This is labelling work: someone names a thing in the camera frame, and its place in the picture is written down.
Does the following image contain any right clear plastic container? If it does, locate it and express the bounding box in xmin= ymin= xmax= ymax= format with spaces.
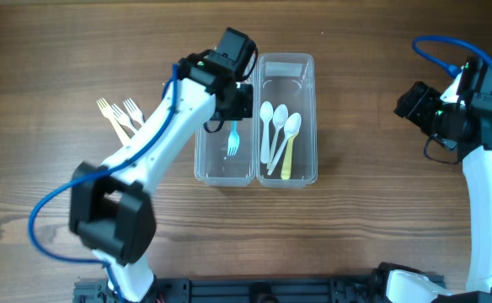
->
xmin=253 ymin=53 xmax=318 ymax=189

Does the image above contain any clear plastic container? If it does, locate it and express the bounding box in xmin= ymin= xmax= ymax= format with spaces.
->
xmin=193 ymin=50 xmax=257 ymax=188
xmin=253 ymin=53 xmax=318 ymax=189

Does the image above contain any blue cable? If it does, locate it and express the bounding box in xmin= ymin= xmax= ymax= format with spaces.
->
xmin=411 ymin=35 xmax=492 ymax=211
xmin=27 ymin=62 xmax=179 ymax=303

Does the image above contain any yellow plastic fork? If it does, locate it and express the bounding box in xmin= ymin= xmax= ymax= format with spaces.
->
xmin=97 ymin=98 xmax=130 ymax=146

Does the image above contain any white plastic spoon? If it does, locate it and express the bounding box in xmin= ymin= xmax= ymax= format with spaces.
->
xmin=268 ymin=113 xmax=302 ymax=175
xmin=259 ymin=101 xmax=274 ymax=164
xmin=268 ymin=104 xmax=288 ymax=164

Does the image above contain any yellow plastic spoon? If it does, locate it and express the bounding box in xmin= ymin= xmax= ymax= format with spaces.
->
xmin=281 ymin=134 xmax=297 ymax=180

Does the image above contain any black aluminium base frame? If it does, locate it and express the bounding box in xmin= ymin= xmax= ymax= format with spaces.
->
xmin=72 ymin=263 xmax=447 ymax=303

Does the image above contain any left blue cable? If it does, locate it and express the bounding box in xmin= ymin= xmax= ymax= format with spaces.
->
xmin=27 ymin=62 xmax=179 ymax=303

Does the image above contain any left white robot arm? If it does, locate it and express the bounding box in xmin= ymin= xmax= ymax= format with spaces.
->
xmin=69 ymin=28 xmax=258 ymax=302

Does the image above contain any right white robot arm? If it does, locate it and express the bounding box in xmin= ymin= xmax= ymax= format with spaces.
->
xmin=384 ymin=56 xmax=492 ymax=302

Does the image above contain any white plastic fork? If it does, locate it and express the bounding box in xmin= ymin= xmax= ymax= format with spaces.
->
xmin=111 ymin=104 xmax=137 ymax=135
xmin=123 ymin=98 xmax=145 ymax=125

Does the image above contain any light blue plastic fork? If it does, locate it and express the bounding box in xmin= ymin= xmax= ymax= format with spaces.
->
xmin=227 ymin=121 xmax=240 ymax=157

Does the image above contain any left clear plastic container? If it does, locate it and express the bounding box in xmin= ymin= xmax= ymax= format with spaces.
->
xmin=193 ymin=50 xmax=257 ymax=188

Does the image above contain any right blue cable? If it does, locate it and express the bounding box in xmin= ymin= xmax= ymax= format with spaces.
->
xmin=411 ymin=35 xmax=492 ymax=211

